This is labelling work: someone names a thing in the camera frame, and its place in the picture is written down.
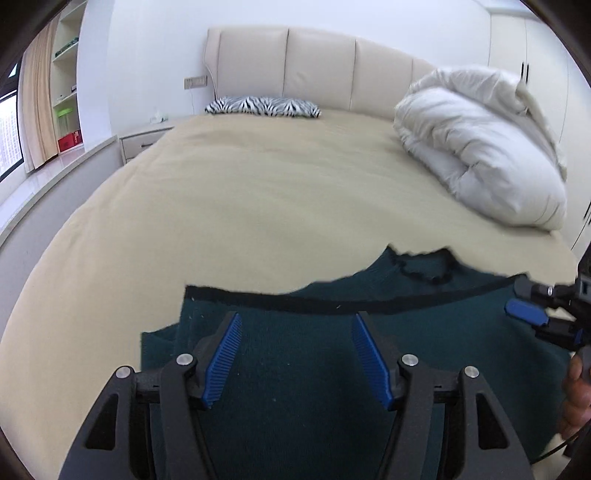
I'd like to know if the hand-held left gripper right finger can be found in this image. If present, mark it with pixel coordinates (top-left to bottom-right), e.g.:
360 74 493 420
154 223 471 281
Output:
352 311 535 480

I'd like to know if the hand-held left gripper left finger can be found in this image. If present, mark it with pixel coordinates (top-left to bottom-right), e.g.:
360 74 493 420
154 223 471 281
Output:
60 311 243 480

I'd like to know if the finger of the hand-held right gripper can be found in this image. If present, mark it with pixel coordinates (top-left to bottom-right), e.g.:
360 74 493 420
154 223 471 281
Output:
505 298 583 348
514 274 580 304

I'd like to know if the dark green sweater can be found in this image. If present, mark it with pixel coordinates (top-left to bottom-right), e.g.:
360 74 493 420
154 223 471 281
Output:
141 244 573 480

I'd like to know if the person's right hand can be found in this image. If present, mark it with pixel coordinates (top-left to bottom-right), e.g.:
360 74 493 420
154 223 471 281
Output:
560 354 591 440

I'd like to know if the white folded duvet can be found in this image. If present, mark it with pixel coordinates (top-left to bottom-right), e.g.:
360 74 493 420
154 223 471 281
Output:
393 66 568 232

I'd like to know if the beige bed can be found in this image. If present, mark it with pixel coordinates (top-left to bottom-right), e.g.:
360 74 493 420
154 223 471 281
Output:
0 110 583 480

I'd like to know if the white wardrobe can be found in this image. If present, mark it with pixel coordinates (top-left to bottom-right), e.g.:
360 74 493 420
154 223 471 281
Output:
488 9 591 250

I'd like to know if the white nightstand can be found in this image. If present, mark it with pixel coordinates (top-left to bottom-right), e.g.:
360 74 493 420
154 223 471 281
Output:
119 124 175 165

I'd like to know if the white window ledge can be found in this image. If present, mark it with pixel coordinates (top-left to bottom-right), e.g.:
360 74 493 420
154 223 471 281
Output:
0 136 122 333

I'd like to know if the zebra print pillow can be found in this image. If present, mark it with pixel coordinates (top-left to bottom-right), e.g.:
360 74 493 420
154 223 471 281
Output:
204 95 321 119

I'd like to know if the red box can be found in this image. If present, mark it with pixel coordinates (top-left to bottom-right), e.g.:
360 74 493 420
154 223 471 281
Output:
57 130 84 152

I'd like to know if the green lidded container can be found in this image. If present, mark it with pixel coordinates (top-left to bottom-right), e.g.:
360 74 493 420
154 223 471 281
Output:
53 106 75 139

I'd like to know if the cream padded headboard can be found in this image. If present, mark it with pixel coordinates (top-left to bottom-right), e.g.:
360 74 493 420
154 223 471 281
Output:
203 27 439 112

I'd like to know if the black framed window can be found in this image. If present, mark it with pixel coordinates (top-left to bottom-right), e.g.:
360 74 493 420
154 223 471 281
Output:
0 60 25 183

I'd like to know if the beige curtain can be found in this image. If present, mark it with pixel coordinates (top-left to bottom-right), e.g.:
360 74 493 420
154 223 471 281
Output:
18 21 61 171

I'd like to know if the black cable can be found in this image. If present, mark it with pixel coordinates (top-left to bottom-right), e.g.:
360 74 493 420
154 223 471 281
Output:
536 422 591 465

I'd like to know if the white wall shelf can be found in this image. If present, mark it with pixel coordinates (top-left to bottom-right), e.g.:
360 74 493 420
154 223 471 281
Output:
48 0 88 153

